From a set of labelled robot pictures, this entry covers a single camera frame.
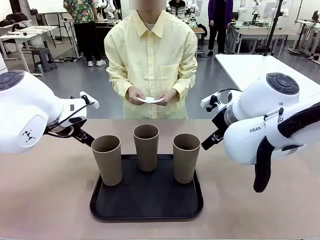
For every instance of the person in purple top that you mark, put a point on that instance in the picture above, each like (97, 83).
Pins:
(220, 15)

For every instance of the white desk with black frame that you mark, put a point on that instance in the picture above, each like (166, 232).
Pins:
(306, 22)

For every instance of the person's right forearm yellow sleeve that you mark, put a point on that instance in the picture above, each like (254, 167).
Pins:
(120, 82)

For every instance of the person in yellow shirt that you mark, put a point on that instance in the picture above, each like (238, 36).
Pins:
(150, 62)

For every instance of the person's left forearm yellow sleeve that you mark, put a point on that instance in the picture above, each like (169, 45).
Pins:
(183, 82)

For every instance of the black bag on desk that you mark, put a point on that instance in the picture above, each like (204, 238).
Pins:
(16, 17)

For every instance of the grey plastic stool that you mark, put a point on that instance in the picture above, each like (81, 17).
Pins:
(41, 51)

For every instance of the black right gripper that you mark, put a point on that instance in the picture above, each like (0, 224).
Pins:
(221, 122)

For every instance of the white paper doily coaster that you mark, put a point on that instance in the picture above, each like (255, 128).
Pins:
(150, 100)

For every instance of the person in patterned sweater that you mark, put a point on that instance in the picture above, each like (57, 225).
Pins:
(177, 8)

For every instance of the person's left hand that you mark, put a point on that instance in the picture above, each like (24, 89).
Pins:
(168, 98)

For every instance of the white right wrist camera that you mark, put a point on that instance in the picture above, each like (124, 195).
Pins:
(206, 100)

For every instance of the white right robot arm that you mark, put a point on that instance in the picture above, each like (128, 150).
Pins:
(250, 140)

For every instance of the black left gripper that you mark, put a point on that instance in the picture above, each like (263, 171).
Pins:
(79, 131)

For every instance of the grey background desk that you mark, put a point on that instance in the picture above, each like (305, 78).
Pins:
(262, 32)

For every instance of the black plastic tray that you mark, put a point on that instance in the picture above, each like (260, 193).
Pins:
(147, 197)

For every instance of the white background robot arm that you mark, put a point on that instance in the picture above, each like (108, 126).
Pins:
(241, 15)

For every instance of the whiteboard on easel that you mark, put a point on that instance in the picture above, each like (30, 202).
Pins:
(45, 5)

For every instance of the green bottle on floor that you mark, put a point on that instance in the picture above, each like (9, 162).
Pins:
(40, 69)

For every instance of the white cylindrical air purifier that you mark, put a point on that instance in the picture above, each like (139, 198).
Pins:
(2, 63)

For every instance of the brown paper cup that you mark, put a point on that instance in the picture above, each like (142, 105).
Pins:
(185, 165)
(146, 155)
(107, 165)

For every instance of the person in floral shirt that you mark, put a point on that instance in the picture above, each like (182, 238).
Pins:
(82, 25)

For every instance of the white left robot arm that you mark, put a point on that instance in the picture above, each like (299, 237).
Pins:
(25, 107)

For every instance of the person's right hand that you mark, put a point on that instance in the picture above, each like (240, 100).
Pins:
(135, 96)

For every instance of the black camera stand pole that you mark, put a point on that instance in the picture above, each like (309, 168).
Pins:
(273, 25)

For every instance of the small wooden table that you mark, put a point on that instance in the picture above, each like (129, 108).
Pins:
(198, 30)

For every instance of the white desk with clutter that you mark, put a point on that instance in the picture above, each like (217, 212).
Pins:
(25, 37)

